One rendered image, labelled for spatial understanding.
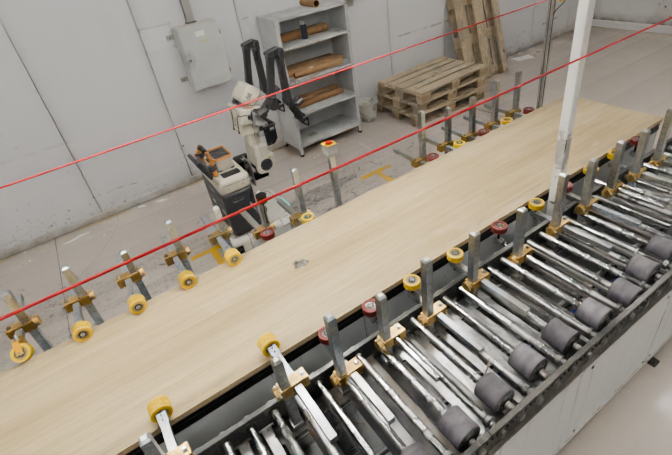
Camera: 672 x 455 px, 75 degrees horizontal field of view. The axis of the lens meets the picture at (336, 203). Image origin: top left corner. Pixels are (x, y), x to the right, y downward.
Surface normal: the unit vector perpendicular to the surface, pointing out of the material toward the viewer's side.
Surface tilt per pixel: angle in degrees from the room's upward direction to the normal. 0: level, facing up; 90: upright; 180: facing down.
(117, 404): 0
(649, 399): 0
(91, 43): 90
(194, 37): 90
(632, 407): 0
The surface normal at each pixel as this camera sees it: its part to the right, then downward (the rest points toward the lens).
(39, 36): 0.55, 0.40
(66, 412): -0.14, -0.82
